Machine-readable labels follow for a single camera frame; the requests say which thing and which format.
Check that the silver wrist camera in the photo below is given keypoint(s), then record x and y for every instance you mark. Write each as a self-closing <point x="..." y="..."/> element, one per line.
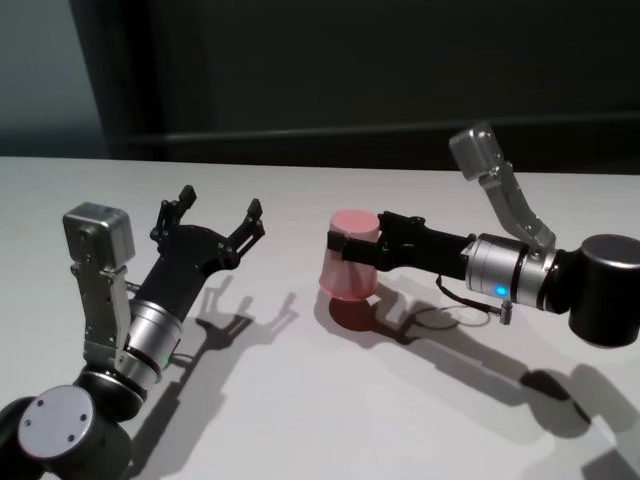
<point x="100" y="230"/>
<point x="475" y="150"/>

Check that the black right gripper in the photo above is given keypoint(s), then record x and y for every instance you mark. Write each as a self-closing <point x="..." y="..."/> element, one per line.
<point x="425" y="250"/>

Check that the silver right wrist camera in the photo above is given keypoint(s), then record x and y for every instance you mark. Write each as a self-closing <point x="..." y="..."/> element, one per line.
<point x="475" y="150"/>

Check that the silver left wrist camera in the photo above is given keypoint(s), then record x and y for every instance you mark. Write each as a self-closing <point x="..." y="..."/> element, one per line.
<point x="100" y="230"/>

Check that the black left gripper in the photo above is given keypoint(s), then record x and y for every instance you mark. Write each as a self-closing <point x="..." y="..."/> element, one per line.
<point x="185" y="260"/>

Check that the pink plastic cup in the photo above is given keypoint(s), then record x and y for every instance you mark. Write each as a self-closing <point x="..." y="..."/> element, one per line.
<point x="350" y="280"/>

